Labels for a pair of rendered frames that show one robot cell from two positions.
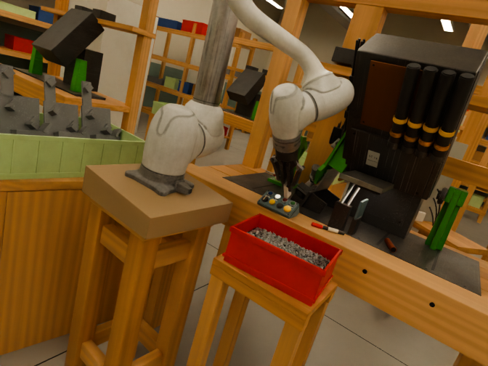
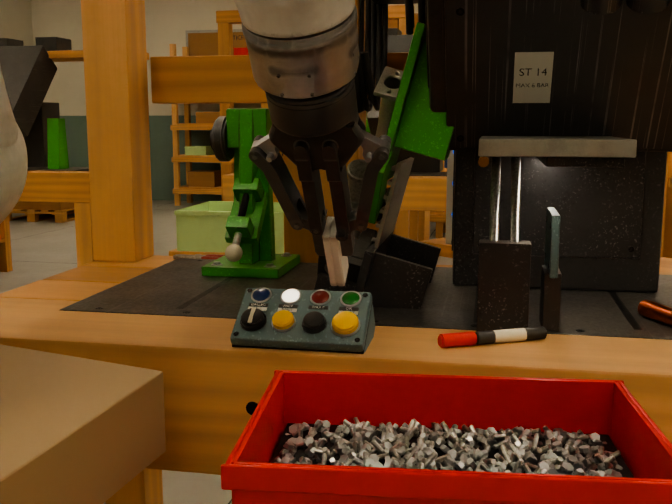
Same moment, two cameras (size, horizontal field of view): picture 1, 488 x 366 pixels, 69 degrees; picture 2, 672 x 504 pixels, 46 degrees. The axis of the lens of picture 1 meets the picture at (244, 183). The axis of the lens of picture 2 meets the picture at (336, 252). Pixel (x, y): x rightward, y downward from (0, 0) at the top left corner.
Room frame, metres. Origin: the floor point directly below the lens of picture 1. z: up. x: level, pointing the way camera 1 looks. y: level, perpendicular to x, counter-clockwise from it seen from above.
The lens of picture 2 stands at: (0.51, 0.10, 1.15)
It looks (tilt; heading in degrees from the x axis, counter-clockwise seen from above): 9 degrees down; 341
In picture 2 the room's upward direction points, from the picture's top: straight up
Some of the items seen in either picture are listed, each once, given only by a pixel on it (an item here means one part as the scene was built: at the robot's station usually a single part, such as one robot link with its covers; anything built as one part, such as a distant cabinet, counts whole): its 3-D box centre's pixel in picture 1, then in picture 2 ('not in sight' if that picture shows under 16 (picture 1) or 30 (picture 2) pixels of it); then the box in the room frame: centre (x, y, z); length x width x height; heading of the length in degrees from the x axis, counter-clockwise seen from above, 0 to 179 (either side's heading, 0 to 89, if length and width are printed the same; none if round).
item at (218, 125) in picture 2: not in sight; (221, 139); (1.85, -0.16, 1.12); 0.07 x 0.03 x 0.08; 150
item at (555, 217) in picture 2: (358, 216); (550, 267); (1.35, -0.47, 0.97); 0.10 x 0.02 x 0.14; 150
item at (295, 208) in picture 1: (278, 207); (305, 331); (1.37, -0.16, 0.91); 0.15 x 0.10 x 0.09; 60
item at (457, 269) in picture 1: (343, 218); (477, 299); (1.53, -0.47, 0.89); 1.10 x 0.42 x 0.02; 60
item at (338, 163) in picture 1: (343, 155); (426, 105); (1.51, -0.38, 1.17); 0.13 x 0.12 x 0.20; 60
